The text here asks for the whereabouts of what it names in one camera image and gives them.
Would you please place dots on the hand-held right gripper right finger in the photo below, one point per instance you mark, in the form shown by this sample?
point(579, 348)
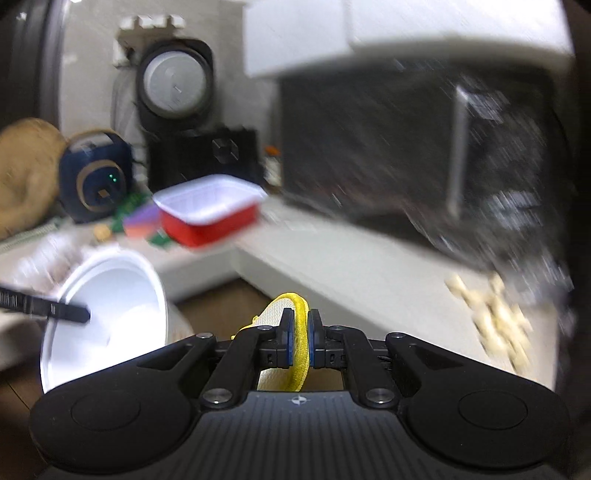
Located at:
point(316, 341)

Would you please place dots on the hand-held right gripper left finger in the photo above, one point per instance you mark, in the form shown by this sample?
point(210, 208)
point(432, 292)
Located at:
point(287, 339)

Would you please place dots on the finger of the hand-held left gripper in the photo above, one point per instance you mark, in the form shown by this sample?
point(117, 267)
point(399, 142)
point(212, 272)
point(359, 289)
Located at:
point(55, 309)

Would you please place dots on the yellow cloth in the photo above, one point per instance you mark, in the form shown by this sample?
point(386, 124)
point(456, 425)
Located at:
point(301, 323)

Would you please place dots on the white tissue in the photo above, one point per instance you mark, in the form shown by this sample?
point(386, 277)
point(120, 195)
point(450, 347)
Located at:
point(46, 263)

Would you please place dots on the white paper bowl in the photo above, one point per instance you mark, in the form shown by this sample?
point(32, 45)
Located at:
point(115, 295)

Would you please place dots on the red white plastic tray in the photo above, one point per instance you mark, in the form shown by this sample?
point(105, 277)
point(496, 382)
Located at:
point(207, 203)

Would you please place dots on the small beige scrap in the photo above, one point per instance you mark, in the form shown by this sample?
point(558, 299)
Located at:
point(100, 232)

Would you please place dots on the purple orange packet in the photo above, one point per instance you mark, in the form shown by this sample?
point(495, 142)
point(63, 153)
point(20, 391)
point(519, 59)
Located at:
point(143, 221)

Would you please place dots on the green snack wrapper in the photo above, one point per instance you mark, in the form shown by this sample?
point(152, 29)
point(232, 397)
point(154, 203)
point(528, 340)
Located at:
point(127, 207)

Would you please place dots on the small green wrapper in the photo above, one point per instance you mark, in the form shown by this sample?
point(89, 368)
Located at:
point(159, 238)

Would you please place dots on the round wooden cutting board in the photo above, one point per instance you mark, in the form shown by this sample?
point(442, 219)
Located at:
point(23, 175)

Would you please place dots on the blue rice cooker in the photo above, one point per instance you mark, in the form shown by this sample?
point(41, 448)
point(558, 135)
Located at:
point(97, 175)

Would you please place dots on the glass jar with yellow label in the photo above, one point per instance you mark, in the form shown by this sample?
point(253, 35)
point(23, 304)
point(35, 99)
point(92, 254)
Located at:
point(273, 168)

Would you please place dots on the pile of garlic cloves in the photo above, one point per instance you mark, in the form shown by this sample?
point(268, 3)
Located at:
point(498, 318)

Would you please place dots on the black oven in plastic wrap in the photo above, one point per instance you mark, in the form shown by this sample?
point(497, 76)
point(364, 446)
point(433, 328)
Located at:
point(392, 147)

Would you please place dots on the black rice cooker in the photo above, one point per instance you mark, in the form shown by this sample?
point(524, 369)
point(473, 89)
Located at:
point(175, 83)

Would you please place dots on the white foam block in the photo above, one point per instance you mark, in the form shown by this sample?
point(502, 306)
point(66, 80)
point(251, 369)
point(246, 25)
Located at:
point(295, 37)
point(461, 23)

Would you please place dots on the dark window frame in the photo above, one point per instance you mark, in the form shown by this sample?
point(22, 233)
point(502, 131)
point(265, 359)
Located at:
point(27, 60)

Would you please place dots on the white wall socket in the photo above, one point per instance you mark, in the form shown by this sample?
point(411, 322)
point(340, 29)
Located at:
point(127, 37)

